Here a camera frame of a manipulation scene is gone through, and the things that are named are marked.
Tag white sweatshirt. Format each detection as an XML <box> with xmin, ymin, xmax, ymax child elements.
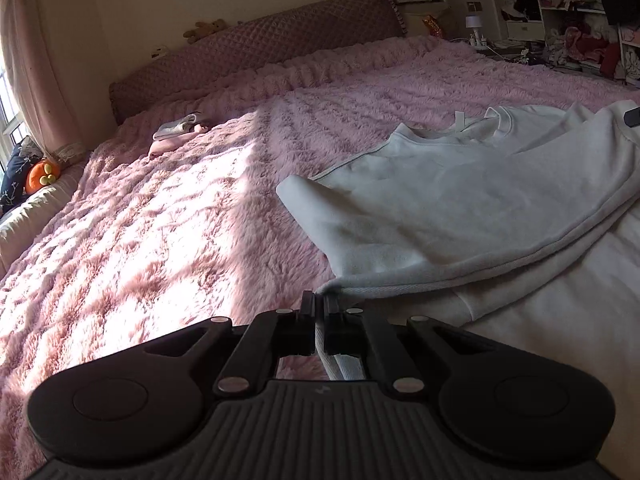
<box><xmin>277</xmin><ymin>101</ymin><xmax>639</xmax><ymax>479</ymax></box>

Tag small folded pink white clothes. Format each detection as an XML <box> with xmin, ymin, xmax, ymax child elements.
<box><xmin>149</xmin><ymin>113</ymin><xmax>212</xmax><ymax>158</ymax></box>

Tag pink fluffy bed blanket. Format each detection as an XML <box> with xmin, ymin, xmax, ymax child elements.
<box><xmin>1</xmin><ymin>37</ymin><xmax>638</xmax><ymax>479</ymax></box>

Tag cream bedside cushion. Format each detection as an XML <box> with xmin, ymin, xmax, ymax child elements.
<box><xmin>0</xmin><ymin>162</ymin><xmax>85</xmax><ymax>276</ymax></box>

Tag orange plush toy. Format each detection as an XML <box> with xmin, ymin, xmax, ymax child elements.
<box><xmin>25</xmin><ymin>159</ymin><xmax>62</xmax><ymax>195</ymax></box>

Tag dark blue patterned cloth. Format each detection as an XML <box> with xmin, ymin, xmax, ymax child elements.
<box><xmin>1</xmin><ymin>136</ymin><xmax>42</xmax><ymax>214</ymax></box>

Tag brown teddy bear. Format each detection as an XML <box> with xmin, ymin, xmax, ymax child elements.
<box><xmin>182</xmin><ymin>18</ymin><xmax>228</xmax><ymax>44</ymax></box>

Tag quilted mauve headboard cushion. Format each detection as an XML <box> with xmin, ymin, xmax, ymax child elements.
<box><xmin>110</xmin><ymin>0</ymin><xmax>407</xmax><ymax>125</ymax></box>

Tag red yellow snack bag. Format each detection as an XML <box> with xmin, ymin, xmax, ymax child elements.
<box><xmin>422</xmin><ymin>14</ymin><xmax>445</xmax><ymax>39</ymax></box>

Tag small white table lamp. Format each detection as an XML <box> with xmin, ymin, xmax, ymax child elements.
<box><xmin>465</xmin><ymin>14</ymin><xmax>488</xmax><ymax>51</ymax></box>

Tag pink curtain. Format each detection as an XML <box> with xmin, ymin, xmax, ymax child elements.
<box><xmin>1</xmin><ymin>0</ymin><xmax>88</xmax><ymax>165</ymax></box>

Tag white open wardrobe shelf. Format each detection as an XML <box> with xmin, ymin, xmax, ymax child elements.
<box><xmin>494</xmin><ymin>0</ymin><xmax>639</xmax><ymax>88</ymax></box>

